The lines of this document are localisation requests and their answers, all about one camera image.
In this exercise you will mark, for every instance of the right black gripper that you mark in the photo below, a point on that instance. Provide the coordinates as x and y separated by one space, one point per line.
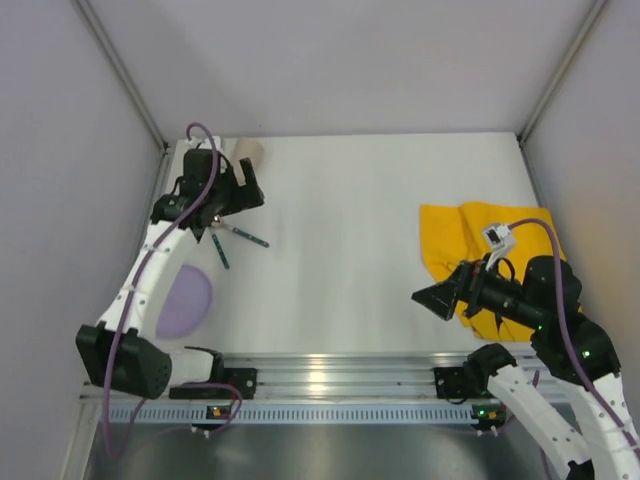
472 288

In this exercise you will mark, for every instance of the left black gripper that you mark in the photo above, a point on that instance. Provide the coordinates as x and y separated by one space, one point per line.
242 190

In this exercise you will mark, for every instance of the green handled metal spoon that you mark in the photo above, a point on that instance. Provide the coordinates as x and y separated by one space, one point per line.
220 223

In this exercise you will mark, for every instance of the green handled metal fork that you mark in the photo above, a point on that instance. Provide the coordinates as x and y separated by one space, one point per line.
220 250

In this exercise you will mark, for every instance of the yellow Pikachu placemat cloth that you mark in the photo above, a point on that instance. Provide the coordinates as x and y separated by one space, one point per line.
449 235

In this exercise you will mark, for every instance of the beige paper cup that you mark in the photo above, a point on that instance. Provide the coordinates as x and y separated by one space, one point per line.
246 148

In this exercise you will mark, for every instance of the purple plastic plate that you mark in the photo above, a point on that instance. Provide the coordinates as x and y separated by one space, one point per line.
187 304

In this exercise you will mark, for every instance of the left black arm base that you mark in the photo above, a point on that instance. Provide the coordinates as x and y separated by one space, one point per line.
242 379

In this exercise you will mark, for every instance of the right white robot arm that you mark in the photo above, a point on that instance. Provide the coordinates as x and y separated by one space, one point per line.
576 352

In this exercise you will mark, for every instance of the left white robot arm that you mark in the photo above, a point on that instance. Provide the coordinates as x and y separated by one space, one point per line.
120 352

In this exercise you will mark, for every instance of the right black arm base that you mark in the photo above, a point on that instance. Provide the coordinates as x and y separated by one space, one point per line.
457 386

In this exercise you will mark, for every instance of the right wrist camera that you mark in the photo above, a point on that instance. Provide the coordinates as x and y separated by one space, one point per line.
500 240

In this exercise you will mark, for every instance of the aluminium mounting rail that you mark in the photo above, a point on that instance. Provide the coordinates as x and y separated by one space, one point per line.
337 377

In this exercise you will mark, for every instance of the perforated cable duct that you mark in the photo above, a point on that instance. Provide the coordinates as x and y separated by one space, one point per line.
294 414

